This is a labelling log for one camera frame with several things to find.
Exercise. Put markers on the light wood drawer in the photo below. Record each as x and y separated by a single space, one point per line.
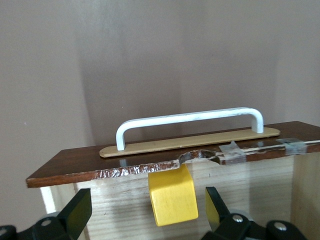
112 200

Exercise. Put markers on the clear tape piece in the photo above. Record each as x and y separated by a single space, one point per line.
295 148
235 156

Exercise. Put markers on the yellow wooden block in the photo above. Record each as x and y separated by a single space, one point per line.
172 205

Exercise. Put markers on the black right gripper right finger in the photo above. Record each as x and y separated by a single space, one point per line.
217 212

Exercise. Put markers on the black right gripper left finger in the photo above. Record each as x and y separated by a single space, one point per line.
75 215

